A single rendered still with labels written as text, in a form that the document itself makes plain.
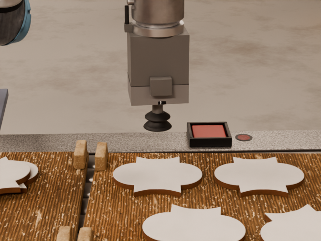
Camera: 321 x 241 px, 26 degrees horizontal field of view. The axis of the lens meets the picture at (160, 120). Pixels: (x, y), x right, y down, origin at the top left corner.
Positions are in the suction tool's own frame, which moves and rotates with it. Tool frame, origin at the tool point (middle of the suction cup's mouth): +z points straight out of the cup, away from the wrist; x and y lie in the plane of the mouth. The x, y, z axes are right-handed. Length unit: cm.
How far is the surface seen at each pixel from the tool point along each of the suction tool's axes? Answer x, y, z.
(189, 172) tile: -0.3, 5.0, 8.0
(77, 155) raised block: 4.7, -12.4, 6.5
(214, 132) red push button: 17.9, 12.7, 9.7
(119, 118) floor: 247, 9, 103
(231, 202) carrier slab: -8.7, 9.9, 9.0
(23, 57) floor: 361, -48, 103
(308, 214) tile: -15.1, 19.4, 8.0
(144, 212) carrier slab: -10.0, -3.0, 9.0
